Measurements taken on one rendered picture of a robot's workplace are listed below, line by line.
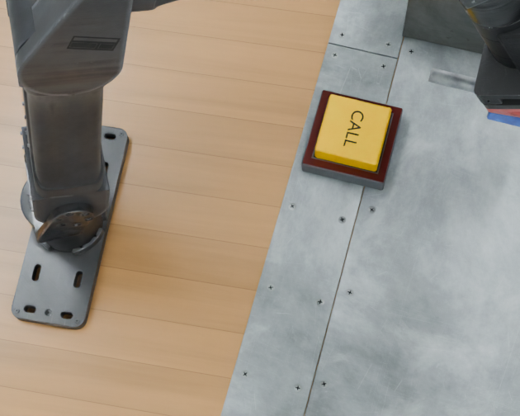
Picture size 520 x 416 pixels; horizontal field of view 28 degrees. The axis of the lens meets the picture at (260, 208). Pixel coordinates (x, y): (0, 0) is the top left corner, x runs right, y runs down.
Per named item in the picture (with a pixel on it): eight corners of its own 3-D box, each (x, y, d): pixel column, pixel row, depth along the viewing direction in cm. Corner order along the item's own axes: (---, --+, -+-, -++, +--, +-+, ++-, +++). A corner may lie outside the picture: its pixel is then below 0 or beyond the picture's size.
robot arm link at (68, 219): (73, 112, 88) (7, 127, 87) (89, 208, 85) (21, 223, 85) (88, 141, 94) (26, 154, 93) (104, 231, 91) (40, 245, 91)
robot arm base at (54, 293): (116, 99, 94) (42, 88, 95) (65, 311, 88) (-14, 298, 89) (130, 133, 102) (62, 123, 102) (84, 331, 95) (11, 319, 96)
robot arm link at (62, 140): (96, 150, 92) (102, -74, 62) (107, 219, 90) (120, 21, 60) (25, 159, 91) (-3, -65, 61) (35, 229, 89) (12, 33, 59)
